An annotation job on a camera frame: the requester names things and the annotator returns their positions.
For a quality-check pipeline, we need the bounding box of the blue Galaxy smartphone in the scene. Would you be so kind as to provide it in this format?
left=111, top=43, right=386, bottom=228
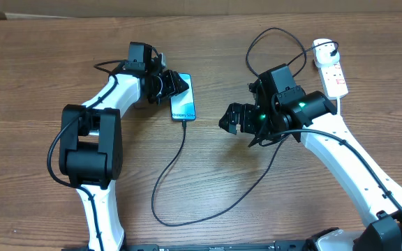
left=170, top=73, right=196, bottom=121

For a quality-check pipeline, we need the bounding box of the black USB charging cable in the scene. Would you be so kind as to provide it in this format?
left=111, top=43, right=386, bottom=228
left=151, top=26, right=339, bottom=227

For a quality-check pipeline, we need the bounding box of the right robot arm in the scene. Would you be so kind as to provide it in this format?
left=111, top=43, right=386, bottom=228
left=218, top=64, right=402, bottom=250

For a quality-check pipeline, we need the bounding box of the white charger plug adapter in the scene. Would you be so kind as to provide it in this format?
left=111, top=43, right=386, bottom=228
left=312, top=38, right=341, bottom=68

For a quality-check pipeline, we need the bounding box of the white power strip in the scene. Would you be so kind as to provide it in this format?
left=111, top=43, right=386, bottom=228
left=318, top=63, right=348, bottom=100

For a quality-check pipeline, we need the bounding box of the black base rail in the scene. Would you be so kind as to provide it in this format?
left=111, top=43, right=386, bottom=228
left=61, top=240, right=313, bottom=251

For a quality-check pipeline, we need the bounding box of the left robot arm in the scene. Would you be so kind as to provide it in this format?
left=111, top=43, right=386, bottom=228
left=47, top=42, right=191, bottom=251

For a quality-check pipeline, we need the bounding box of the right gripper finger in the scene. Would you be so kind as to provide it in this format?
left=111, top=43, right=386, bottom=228
left=218, top=116, right=238, bottom=135
left=221, top=102, right=243, bottom=122

